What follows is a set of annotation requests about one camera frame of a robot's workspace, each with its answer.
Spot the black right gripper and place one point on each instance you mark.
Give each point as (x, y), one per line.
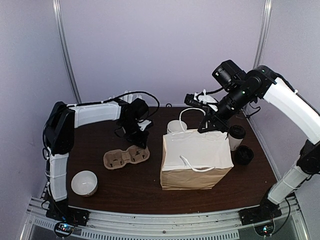
(218, 123)

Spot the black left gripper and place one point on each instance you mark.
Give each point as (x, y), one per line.
(140, 141)

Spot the black plastic cup lid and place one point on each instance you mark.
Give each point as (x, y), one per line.
(237, 132)

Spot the white paper coffee cup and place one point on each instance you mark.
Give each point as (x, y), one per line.
(235, 142)

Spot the brown paper takeout bag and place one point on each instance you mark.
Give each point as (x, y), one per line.
(193, 160)

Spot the cardboard cup carrier tray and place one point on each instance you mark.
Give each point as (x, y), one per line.
(117, 159)

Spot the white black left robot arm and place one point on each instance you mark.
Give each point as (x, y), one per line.
(59, 133)

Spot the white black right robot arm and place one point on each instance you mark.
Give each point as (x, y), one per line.
(263, 83)

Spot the stack of white paper cups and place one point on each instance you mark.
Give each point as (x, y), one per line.
(176, 126)

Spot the stack of black cup lids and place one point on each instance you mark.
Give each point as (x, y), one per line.
(244, 155)

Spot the white round bowl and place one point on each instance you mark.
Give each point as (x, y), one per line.
(84, 183)

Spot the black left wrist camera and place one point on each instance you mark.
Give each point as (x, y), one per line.
(138, 108)

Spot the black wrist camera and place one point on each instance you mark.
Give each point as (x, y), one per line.
(229, 75)
(138, 108)

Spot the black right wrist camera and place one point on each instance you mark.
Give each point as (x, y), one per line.
(229, 75)

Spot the aluminium frame post right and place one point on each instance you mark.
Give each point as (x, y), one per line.
(263, 34)

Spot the aluminium frame post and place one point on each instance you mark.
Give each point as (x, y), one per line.
(56, 4)
(263, 34)

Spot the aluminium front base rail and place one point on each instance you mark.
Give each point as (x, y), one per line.
(219, 225)

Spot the aluminium frame post left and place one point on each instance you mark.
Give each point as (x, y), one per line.
(56, 4)

